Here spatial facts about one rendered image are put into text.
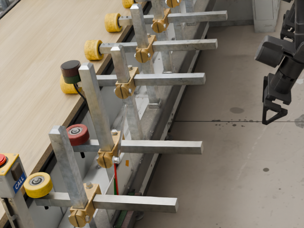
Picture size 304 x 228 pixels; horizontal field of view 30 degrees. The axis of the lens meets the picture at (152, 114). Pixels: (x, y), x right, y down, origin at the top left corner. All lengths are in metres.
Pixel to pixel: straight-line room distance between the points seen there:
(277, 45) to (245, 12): 2.94
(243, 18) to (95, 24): 2.01
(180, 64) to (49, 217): 1.00
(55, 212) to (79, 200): 0.35
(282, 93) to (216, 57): 2.53
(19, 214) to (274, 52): 0.74
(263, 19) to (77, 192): 2.93
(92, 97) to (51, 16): 1.19
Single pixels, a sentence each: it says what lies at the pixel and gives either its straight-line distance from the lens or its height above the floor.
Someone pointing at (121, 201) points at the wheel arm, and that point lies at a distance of 1.63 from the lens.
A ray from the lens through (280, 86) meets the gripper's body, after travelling 1.53.
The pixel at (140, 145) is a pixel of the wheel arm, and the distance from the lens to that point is 1.80.
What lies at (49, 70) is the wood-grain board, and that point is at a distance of 2.31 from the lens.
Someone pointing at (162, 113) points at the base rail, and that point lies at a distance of 2.24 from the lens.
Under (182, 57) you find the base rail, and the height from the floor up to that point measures 0.70.
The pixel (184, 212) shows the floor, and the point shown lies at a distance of 2.80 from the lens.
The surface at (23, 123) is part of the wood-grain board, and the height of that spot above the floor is 0.90.
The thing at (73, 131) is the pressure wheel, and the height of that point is 0.91.
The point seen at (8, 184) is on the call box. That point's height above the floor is 1.19.
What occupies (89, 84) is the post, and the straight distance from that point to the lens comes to 1.67.
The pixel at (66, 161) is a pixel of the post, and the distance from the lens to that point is 1.53.
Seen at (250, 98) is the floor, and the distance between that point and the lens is 3.55.
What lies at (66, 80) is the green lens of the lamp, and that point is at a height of 1.14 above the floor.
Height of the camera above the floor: 1.90
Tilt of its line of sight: 32 degrees down
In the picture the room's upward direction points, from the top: 12 degrees counter-clockwise
